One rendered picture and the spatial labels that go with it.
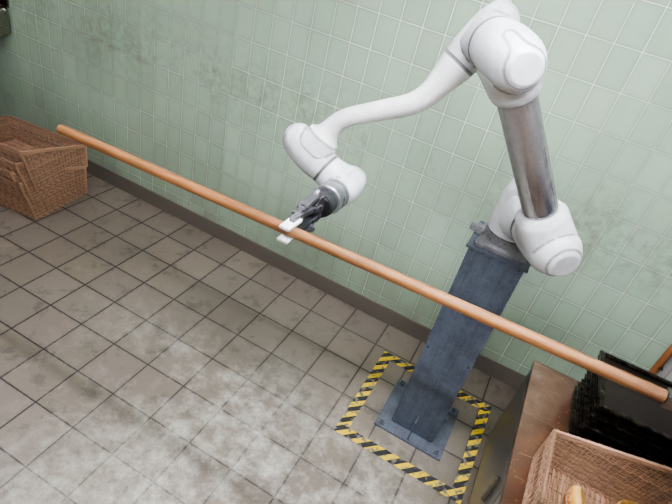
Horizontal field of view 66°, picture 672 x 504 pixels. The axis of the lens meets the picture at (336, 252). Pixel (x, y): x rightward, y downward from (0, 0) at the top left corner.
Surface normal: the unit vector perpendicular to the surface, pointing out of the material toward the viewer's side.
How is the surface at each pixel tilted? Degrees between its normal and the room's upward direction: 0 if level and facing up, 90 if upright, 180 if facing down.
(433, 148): 90
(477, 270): 90
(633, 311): 90
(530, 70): 85
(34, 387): 0
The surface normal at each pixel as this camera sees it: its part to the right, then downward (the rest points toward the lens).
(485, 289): -0.45, 0.43
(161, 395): 0.22, -0.79
